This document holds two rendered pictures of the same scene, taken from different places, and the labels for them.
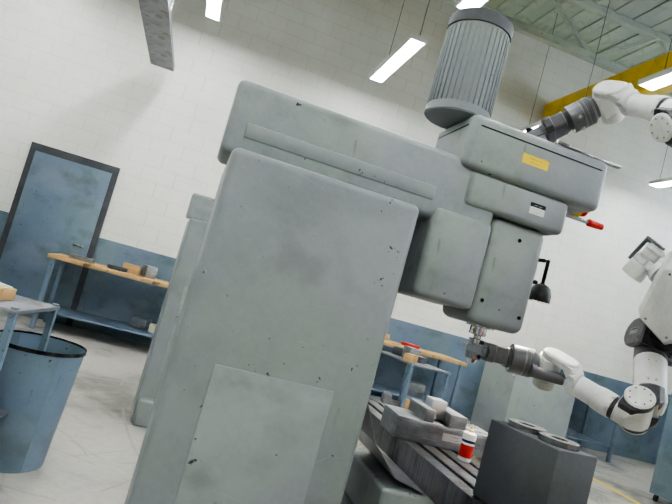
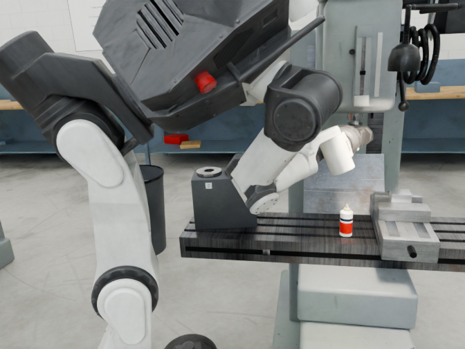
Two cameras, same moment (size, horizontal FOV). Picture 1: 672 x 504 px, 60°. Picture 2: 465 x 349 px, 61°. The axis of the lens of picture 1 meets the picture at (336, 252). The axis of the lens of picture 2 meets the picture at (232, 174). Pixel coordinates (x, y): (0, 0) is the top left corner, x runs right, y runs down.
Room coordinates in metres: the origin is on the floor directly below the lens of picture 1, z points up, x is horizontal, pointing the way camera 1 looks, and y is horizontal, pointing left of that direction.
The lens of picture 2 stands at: (1.94, -1.74, 1.52)
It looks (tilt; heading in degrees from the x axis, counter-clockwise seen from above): 18 degrees down; 115
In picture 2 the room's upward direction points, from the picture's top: 3 degrees counter-clockwise
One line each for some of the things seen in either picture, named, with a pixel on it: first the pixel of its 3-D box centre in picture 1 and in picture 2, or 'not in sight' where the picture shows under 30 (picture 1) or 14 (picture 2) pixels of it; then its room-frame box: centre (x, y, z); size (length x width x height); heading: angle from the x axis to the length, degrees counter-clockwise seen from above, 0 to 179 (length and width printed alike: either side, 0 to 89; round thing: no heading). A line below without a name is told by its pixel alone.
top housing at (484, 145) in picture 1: (515, 169); not in sight; (1.78, -0.47, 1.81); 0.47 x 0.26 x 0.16; 104
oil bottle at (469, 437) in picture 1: (468, 442); (346, 219); (1.77, -0.54, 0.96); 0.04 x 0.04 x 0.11
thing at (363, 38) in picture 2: not in sight; (362, 66); (1.81, -0.60, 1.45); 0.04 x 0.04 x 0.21; 14
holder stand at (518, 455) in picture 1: (532, 474); (225, 196); (1.35, -0.57, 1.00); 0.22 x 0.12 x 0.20; 24
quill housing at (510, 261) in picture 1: (491, 275); (358, 55); (1.78, -0.48, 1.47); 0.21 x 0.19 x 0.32; 14
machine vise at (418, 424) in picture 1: (439, 425); (400, 218); (1.93, -0.48, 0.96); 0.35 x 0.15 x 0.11; 102
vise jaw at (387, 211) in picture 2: (448, 416); (402, 212); (1.94, -0.51, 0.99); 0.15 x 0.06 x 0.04; 12
